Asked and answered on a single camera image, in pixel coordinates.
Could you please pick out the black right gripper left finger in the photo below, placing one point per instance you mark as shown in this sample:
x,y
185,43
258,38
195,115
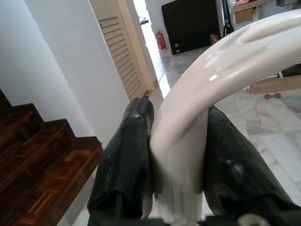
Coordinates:
x,y
124,160

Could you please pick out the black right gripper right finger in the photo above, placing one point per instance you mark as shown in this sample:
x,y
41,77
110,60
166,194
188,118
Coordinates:
x,y
237,169

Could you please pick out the dark wooden staircase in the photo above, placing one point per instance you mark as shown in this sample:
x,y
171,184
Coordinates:
x,y
42,164

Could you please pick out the long cardboard box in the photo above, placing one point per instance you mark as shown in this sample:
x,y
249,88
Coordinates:
x,y
275,86

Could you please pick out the beige louvered door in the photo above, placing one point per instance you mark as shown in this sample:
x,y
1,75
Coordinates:
x,y
122,51

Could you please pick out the red fire extinguisher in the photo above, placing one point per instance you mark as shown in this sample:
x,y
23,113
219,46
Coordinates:
x,y
161,41

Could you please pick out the red white packet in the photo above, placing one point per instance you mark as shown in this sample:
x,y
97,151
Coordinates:
x,y
214,38

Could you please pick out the black upright vacuum cleaner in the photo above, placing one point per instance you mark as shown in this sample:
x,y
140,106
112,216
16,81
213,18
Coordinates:
x,y
227,23

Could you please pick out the large black board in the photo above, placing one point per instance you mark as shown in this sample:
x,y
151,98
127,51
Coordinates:
x,y
190,26

